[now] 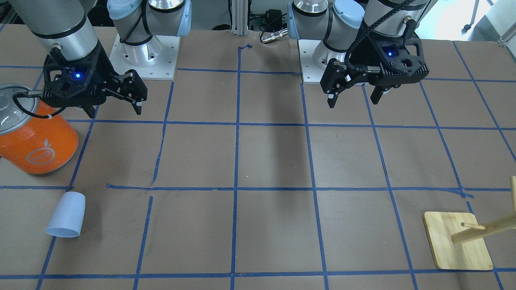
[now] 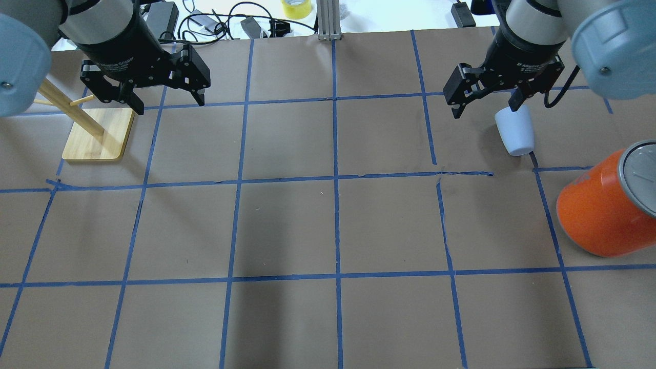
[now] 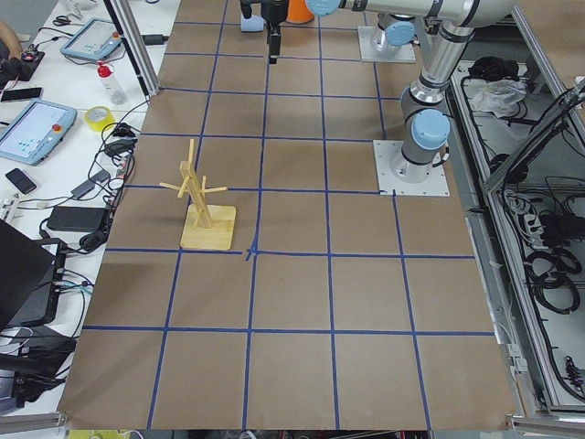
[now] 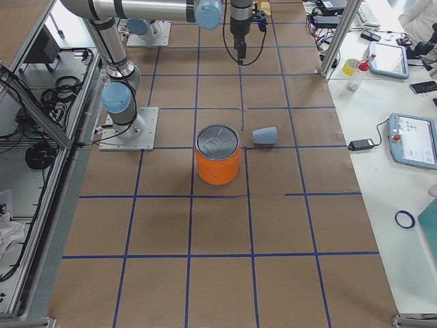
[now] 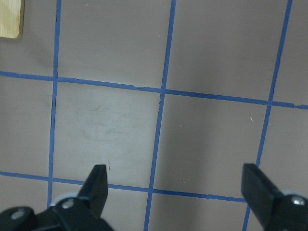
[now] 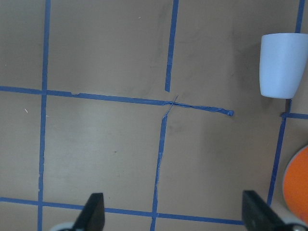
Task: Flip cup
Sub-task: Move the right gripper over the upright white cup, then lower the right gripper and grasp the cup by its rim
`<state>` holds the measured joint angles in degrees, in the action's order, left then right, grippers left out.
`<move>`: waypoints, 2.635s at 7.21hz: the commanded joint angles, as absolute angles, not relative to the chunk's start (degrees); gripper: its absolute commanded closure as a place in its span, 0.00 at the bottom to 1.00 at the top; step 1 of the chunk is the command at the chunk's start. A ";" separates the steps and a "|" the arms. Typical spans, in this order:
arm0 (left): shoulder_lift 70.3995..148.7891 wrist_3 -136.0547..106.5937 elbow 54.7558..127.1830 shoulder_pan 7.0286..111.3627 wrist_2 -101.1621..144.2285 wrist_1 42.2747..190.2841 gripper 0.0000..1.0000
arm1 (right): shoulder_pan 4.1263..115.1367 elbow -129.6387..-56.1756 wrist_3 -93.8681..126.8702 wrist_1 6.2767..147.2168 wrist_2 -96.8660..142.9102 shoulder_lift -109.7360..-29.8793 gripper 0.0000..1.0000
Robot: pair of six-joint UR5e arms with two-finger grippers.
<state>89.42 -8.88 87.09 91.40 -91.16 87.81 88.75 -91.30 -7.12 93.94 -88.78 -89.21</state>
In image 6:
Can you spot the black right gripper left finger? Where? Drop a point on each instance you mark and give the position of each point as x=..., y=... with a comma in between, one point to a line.
x=92, y=216

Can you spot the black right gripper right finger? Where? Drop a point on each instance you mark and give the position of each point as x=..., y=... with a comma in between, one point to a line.
x=258, y=216

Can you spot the light blue plastic cup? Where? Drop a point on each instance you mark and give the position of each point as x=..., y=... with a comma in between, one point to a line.
x=283, y=58

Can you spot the orange tin can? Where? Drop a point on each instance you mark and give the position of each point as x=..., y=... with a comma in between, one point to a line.
x=295, y=184

